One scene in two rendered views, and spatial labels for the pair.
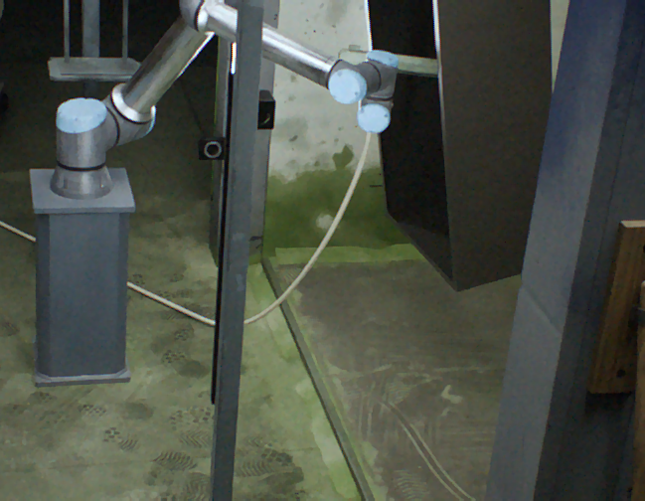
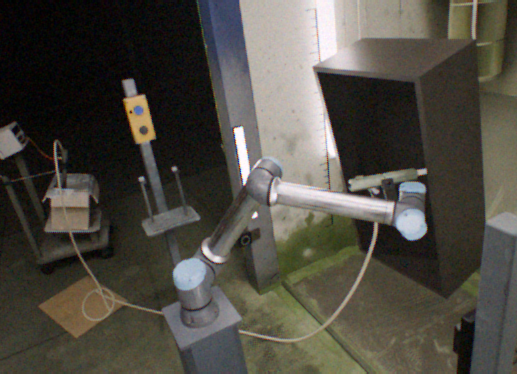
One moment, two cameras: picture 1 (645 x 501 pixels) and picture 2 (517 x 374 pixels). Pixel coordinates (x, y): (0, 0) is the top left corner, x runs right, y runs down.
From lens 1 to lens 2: 2.25 m
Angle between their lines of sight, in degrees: 7
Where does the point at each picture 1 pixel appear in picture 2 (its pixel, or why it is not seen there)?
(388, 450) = not seen: outside the picture
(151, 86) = (229, 240)
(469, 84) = (446, 180)
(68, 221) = (202, 345)
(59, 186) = (188, 322)
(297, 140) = (286, 218)
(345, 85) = (411, 222)
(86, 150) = (201, 296)
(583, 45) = not seen: outside the picture
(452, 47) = (436, 161)
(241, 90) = (503, 344)
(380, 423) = not seen: outside the picture
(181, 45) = (247, 211)
